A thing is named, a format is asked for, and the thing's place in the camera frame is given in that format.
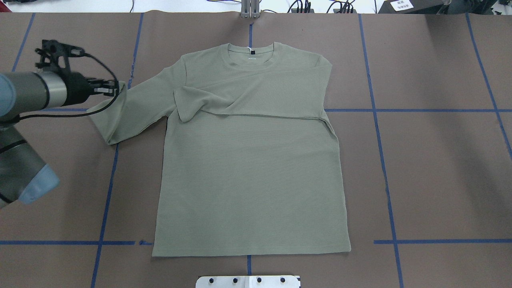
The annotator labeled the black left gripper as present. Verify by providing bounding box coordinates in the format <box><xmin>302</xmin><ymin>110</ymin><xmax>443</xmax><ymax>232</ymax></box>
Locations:
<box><xmin>62</xmin><ymin>72</ymin><xmax>118</xmax><ymax>106</ymax></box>

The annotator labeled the olive green long-sleeve shirt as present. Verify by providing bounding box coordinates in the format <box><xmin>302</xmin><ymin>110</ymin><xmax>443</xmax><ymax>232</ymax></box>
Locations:
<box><xmin>89</xmin><ymin>42</ymin><xmax>351</xmax><ymax>257</ymax></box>

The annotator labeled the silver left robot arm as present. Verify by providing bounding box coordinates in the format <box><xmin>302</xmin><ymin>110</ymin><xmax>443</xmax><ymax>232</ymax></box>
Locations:
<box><xmin>0</xmin><ymin>68</ymin><xmax>122</xmax><ymax>208</ymax></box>

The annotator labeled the black box with label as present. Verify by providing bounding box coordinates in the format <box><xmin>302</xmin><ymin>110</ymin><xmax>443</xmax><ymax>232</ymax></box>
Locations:
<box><xmin>377</xmin><ymin>0</ymin><xmax>452</xmax><ymax>14</ymax></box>

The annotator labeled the brown paper table cover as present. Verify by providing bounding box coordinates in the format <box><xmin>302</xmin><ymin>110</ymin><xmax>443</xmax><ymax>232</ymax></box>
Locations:
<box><xmin>1</xmin><ymin>11</ymin><xmax>511</xmax><ymax>288</ymax></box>

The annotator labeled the black braided left cable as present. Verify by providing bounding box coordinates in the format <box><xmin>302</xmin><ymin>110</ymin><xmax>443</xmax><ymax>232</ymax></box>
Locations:
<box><xmin>16</xmin><ymin>52</ymin><xmax>121</xmax><ymax>120</ymax></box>

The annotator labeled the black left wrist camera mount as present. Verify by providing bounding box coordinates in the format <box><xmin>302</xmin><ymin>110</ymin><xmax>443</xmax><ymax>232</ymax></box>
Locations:
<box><xmin>35</xmin><ymin>40</ymin><xmax>86</xmax><ymax>74</ymax></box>

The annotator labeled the aluminium frame post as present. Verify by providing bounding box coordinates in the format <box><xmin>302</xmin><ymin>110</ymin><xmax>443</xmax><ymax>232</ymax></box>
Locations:
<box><xmin>240</xmin><ymin>0</ymin><xmax>261</xmax><ymax>19</ymax></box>

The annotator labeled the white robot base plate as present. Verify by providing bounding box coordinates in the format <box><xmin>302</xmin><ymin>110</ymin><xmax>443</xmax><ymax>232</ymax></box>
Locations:
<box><xmin>195</xmin><ymin>275</ymin><xmax>302</xmax><ymax>288</ymax></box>

